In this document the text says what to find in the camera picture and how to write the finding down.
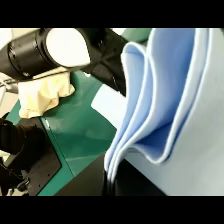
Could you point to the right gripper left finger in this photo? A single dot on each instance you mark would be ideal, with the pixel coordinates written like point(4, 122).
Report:
point(86, 183)

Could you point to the cream garment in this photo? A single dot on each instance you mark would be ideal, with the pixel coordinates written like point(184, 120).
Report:
point(41, 95)

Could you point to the light blue shirt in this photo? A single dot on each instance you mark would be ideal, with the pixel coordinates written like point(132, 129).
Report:
point(186, 110)

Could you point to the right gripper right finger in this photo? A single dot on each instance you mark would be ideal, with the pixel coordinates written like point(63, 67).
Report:
point(140, 181)

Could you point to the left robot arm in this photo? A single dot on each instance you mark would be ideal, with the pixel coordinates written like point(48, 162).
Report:
point(30, 55)

